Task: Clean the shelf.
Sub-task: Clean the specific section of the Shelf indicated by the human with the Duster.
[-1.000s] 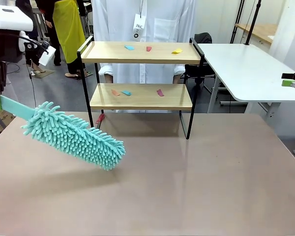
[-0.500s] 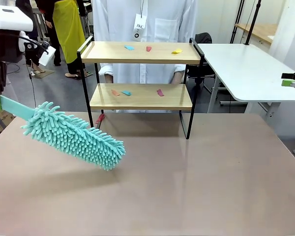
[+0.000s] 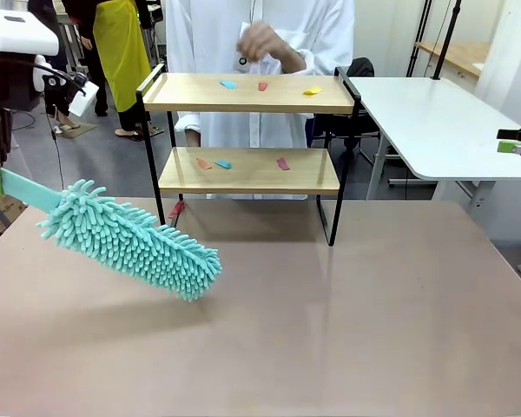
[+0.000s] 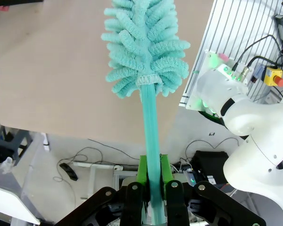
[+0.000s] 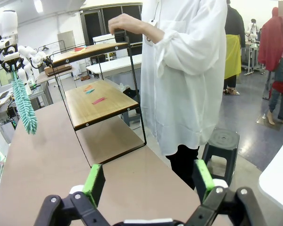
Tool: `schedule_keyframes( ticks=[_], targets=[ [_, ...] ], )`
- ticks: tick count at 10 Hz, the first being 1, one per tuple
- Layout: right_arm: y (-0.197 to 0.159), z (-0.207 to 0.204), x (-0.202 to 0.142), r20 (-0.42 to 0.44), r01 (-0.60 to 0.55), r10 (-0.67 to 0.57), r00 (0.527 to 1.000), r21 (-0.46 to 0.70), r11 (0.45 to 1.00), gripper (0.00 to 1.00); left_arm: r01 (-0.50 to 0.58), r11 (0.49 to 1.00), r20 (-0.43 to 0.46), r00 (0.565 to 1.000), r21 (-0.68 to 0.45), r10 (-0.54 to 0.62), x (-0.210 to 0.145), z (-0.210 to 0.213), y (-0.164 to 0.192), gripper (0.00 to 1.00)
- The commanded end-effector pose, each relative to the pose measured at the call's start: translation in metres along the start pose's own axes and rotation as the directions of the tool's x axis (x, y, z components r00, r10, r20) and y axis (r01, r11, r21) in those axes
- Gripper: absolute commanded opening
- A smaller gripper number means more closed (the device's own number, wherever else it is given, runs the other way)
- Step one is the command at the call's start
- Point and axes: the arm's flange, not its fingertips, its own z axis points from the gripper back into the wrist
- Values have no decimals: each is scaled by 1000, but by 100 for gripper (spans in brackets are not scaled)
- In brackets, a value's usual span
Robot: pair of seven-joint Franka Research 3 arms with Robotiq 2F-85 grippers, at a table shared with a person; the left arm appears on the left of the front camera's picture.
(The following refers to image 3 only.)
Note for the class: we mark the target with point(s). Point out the pink paper scrap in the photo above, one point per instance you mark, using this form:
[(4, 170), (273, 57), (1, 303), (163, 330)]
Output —
[(283, 163)]

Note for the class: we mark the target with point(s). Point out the white flat box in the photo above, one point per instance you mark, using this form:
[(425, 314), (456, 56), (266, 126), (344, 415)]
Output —
[(83, 100)]

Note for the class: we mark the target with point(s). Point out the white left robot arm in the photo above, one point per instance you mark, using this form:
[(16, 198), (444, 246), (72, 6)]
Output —
[(17, 37)]

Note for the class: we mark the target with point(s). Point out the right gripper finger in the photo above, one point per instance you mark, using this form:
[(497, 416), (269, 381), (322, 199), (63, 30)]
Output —
[(509, 147), (510, 134)]

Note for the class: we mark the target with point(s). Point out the person in white coat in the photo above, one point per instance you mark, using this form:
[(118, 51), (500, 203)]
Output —
[(286, 26)]

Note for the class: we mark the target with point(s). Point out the black office chair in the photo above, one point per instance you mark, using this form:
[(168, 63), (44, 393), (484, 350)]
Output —
[(360, 69)]

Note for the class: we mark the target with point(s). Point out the bystander in yellow apron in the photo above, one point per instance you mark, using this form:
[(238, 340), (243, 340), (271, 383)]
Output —
[(121, 52)]

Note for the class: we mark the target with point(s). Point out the orange-red paper scrap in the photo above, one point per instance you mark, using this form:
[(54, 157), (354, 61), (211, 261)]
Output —
[(203, 163)]

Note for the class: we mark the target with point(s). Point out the two-tier wooden shelf black frame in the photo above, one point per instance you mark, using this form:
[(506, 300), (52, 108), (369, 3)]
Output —
[(247, 171)]

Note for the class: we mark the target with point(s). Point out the large white table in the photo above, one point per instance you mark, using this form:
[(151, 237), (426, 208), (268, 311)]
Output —
[(417, 121)]

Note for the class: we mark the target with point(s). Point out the teal chenille duster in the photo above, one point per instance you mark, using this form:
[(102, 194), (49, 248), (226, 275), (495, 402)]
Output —
[(130, 239)]

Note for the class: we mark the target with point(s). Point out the cardboard box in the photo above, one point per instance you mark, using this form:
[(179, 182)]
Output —
[(8, 205)]

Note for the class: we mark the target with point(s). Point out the brown floor mat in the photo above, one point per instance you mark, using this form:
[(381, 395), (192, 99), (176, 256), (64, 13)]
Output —
[(82, 129)]

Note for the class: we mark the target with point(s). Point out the person's left hand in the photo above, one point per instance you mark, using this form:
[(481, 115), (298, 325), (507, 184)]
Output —
[(265, 43)]

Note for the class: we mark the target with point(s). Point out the person's right forearm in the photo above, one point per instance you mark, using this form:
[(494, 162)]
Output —
[(186, 121)]

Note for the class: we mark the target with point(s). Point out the blue paper scrap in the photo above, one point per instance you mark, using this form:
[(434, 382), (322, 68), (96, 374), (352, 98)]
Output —
[(228, 84), (223, 164)]

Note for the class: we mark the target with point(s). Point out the red paper scrap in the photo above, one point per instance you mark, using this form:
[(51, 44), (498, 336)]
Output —
[(263, 86), (176, 209)]

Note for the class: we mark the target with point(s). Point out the person's left forearm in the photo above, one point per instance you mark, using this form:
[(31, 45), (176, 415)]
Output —
[(301, 61)]

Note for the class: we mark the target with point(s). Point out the black tripod stand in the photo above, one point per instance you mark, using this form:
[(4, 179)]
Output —
[(419, 39)]

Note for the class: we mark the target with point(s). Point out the black pole stand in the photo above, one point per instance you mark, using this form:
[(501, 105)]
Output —
[(447, 39)]

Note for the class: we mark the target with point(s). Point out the bystander in jeans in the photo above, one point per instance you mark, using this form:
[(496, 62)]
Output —
[(57, 95)]

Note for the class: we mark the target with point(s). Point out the person's right hand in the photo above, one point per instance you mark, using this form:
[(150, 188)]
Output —
[(192, 138)]

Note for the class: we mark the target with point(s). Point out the wooden top bench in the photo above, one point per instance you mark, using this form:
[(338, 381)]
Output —
[(460, 54)]

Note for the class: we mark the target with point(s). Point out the yellow paper scrap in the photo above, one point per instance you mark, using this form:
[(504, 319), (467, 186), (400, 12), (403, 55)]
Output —
[(312, 90)]

